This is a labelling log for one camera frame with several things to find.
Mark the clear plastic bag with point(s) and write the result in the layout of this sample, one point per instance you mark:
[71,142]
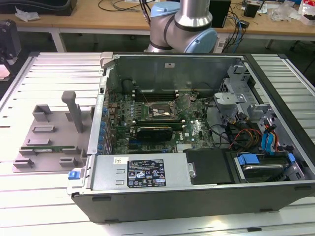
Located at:
[283,11]

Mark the grey parts rack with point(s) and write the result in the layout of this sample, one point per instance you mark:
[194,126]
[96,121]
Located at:
[56,137]

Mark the hard disk in blue carrier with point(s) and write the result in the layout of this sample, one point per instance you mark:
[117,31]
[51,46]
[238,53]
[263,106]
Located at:
[248,159]

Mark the black computer tower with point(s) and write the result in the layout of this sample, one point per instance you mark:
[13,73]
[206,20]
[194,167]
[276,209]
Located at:
[221,14]

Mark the black RAM slot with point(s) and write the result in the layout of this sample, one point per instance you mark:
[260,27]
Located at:
[155,96]
[155,91]
[155,99]

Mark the blue case latch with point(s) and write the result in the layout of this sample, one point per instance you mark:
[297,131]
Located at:
[73,175]

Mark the crumpled white paper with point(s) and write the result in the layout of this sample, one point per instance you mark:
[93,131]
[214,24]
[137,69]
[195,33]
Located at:
[24,15]

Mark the black graphics card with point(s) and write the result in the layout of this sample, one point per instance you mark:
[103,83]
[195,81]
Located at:
[155,134]

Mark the black plastic shroud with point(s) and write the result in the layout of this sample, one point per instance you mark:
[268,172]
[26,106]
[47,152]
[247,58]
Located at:
[209,167]

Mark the green RAM stick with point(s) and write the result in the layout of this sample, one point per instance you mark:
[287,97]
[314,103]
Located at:
[49,148]
[157,123]

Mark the CPU socket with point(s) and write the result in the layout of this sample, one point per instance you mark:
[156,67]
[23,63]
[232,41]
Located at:
[160,108]

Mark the red white package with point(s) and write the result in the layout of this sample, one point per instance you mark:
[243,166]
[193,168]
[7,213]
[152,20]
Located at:
[308,7]

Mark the small black box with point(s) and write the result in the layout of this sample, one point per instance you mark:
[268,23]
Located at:
[251,11]

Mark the green motherboard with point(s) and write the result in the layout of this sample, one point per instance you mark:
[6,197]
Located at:
[199,137]

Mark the black grey PC case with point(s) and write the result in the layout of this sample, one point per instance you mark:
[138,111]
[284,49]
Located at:
[172,204]

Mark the wooden desk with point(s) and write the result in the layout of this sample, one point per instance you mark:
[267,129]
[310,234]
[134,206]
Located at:
[81,20]

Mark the silver chipset heatsink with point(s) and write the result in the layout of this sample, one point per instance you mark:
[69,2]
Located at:
[184,147]

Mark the silver power supply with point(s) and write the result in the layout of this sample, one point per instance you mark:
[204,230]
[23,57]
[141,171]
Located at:
[108,172]

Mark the small black adapter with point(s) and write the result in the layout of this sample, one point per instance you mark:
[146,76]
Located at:
[244,23]

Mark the silver metal drive bracket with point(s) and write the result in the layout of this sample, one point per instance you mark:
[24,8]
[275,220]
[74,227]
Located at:
[229,98]

